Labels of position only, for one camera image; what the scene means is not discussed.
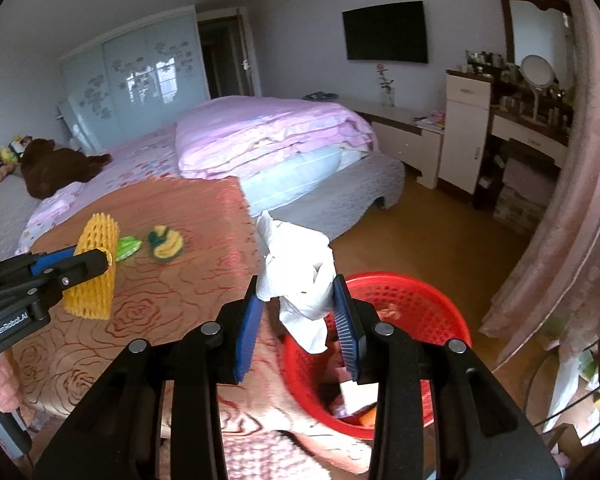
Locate red plastic basket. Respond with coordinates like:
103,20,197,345
281,272,472,441

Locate pink curtain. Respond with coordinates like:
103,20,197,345
480,0,600,361

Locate light blue pillow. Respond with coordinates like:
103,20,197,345
240,147,343,216

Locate folded pink clothes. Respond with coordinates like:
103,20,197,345
15,180,86,256

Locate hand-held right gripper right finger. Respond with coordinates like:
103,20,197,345
332,275,563,480

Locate tall white cabinet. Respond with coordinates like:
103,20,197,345
437,71,493,194

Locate glass vase with flower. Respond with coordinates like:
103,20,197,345
376,64,397,107

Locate dark wooden door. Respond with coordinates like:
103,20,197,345
197,7,261,98

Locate round standing mirror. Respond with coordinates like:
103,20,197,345
520,55,556,118

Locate brown plush bear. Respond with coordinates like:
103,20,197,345
20,138,113,198

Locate cosmetic bottles on cabinet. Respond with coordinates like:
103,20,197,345
455,49,506,78

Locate black wall television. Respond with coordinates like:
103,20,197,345
342,1,429,65

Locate folded pink quilt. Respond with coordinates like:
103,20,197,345
174,96,381,181

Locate person's left hand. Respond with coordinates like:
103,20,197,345
0,347,23,413

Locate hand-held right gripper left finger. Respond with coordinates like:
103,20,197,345
32,275,266,480

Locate boxes under dressing table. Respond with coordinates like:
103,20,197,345
492,157,556,236

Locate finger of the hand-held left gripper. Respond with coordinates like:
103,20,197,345
30,246,78,276
42,249,110,295

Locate bed with pink floral sheet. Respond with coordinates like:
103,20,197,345
0,97,406,256

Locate white dressing table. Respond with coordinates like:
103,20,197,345
472,110,571,211

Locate colourful plush toy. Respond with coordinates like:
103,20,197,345
0,135,33,203

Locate wooden framed dresser mirror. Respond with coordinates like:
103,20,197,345
498,0,576,86

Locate low white bench cabinet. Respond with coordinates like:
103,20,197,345
352,100,446,190

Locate glass door wardrobe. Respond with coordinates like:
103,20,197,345
57,5,211,156

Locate white tissue paper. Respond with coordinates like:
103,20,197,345
255,210,337,353

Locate cosmetic bottles on dresser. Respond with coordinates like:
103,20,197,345
497,80,573,133

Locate white paper piece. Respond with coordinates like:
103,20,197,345
339,380,380,417

